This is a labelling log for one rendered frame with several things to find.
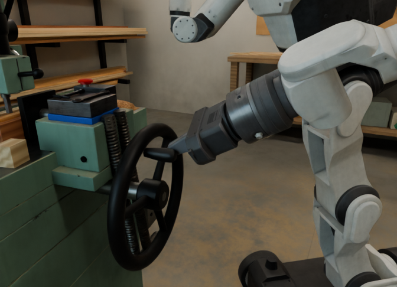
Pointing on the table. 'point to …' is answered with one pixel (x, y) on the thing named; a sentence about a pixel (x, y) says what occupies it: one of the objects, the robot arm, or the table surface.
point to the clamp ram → (33, 110)
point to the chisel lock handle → (32, 73)
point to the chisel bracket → (6, 88)
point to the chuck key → (70, 94)
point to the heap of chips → (126, 105)
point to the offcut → (13, 153)
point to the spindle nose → (3, 33)
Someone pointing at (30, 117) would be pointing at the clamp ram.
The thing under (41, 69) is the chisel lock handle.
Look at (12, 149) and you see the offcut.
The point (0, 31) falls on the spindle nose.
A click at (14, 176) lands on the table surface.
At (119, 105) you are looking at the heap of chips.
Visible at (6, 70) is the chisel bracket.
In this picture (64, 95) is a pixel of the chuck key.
